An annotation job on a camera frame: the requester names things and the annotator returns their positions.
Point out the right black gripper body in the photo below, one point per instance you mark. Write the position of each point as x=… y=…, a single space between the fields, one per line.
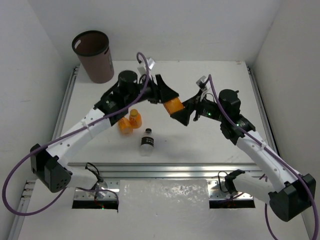
x=207 y=108

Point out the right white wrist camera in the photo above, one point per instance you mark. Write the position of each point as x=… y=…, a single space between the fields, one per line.
x=202 y=84

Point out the aluminium front rail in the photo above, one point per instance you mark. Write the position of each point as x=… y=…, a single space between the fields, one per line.
x=173 y=170

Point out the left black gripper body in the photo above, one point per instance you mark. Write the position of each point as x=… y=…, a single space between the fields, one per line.
x=155 y=90

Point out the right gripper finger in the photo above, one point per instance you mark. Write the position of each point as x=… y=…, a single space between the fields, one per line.
x=183 y=115
x=193 y=100

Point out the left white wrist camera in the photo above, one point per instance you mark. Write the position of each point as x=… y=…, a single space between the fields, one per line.
x=142 y=68

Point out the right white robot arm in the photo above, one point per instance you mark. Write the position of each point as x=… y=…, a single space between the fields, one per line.
x=289 y=193

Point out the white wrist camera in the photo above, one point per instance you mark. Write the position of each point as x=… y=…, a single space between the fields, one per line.
x=142 y=68
x=202 y=84

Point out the clear bottle black label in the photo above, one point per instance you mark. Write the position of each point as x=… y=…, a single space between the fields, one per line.
x=147 y=143

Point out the brown plastic waste bin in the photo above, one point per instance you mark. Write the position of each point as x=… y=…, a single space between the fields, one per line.
x=92 y=48

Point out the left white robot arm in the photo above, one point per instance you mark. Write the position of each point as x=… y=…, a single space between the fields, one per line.
x=51 y=164

